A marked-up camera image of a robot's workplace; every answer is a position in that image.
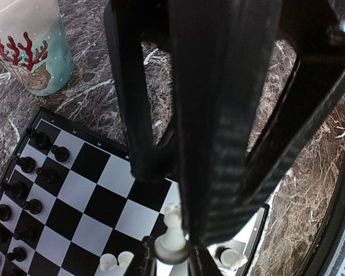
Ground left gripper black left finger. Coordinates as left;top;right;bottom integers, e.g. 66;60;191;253
124;236;157;276

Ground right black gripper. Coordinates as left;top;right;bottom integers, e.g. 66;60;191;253
103;1;345;75

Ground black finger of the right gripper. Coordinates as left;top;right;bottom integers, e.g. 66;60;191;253
174;44;345;247
104;11;177;182

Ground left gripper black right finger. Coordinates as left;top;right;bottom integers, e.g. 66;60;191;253
187;241;222;276

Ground white rook corner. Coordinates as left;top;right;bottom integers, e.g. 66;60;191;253
218;248;248;270

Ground white pawn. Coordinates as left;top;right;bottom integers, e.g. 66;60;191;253
99;253;117;272
154;204;189;265

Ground black grey chessboard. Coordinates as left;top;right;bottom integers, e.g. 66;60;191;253
0;106;270;276

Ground cream floral mug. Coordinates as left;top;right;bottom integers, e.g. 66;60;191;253
0;0;74;97

